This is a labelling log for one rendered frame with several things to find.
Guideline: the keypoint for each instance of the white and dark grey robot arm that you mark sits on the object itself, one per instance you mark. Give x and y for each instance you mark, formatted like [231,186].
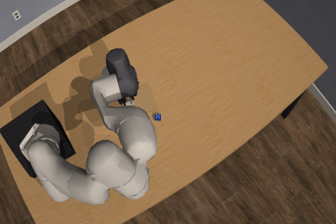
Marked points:
[107,165]

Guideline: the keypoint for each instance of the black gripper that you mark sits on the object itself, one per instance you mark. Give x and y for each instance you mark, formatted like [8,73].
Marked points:
[123,100]

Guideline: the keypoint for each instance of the tan square mat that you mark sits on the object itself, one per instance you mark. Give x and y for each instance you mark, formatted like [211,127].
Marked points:
[145,99]

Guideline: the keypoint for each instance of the blue die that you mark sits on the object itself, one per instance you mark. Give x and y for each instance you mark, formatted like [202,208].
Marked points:
[157,117]

